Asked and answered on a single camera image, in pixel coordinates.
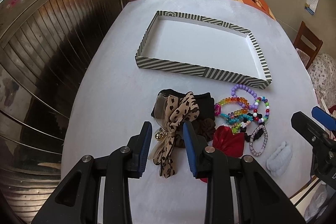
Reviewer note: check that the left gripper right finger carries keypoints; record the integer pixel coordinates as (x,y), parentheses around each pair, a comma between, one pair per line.
(195,148)

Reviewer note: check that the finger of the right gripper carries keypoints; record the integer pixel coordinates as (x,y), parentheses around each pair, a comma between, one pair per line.
(309,130)
(325,119)

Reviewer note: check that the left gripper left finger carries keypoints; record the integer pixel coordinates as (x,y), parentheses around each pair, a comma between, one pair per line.
(139,145)

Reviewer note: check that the red satin bow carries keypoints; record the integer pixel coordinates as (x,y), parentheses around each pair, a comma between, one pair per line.
(223,139)

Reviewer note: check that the black velvet hair band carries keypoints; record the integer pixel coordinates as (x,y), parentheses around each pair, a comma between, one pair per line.
(204,101)

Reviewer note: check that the leopard print ribbon bow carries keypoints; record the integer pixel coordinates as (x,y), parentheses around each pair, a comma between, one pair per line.
(175,112)

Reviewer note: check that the black ruffled scrunchie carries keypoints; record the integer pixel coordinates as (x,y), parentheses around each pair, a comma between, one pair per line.
(247,118)

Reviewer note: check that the floral fabric bedding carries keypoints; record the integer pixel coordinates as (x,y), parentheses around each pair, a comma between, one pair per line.
(322,75)

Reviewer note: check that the wooden chair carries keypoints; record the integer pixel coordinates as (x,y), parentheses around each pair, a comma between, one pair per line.
(307,44)

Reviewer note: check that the striped shallow cardboard tray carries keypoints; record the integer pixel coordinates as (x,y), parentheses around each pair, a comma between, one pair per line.
(197,45)

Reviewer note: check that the dark wooden slatted door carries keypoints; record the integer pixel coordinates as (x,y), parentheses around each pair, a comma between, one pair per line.
(45,53)

